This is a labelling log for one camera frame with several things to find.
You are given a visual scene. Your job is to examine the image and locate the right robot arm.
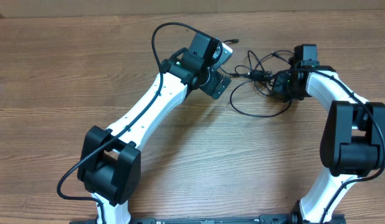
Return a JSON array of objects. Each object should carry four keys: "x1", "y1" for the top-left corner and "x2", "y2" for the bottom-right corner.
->
[{"x1": 272, "y1": 44, "x2": 385, "y2": 223}]

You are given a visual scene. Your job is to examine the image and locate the black cable long tail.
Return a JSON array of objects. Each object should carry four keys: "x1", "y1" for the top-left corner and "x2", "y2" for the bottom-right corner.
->
[{"x1": 219, "y1": 39, "x2": 293, "y2": 118}]

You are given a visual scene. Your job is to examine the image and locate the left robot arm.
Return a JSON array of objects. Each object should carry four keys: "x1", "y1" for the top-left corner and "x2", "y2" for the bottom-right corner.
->
[{"x1": 77, "y1": 32, "x2": 232, "y2": 223}]

